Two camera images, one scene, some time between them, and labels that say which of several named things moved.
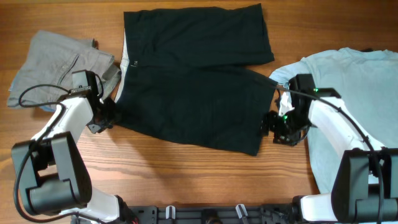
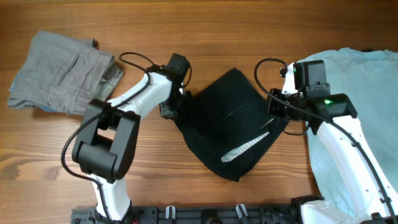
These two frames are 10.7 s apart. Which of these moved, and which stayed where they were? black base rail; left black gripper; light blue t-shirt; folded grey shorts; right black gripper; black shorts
Moved: right black gripper; black shorts; left black gripper
Stayed: light blue t-shirt; folded grey shorts; black base rail
